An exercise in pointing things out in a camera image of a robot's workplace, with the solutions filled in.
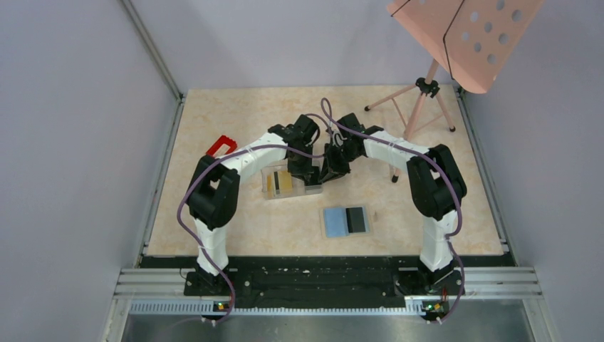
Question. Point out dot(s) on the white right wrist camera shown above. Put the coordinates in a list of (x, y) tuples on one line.
[(337, 137)]

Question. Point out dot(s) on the yellow card stack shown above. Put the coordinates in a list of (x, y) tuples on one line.
[(278, 184)]

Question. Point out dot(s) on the red plastic frame block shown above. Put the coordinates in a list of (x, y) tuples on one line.
[(224, 145)]

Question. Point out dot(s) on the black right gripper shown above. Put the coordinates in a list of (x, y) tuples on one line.
[(331, 168)]

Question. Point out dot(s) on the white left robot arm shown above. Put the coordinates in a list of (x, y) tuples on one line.
[(213, 193)]

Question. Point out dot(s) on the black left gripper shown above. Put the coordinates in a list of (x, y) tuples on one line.
[(303, 172)]

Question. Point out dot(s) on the clear plastic card box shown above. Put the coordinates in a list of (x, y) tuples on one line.
[(299, 189)]

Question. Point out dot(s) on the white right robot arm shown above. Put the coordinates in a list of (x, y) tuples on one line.
[(436, 185)]

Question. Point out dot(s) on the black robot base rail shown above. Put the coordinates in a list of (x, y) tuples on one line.
[(317, 282)]

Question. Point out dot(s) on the beige leather card holder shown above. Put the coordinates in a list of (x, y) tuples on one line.
[(334, 223)]

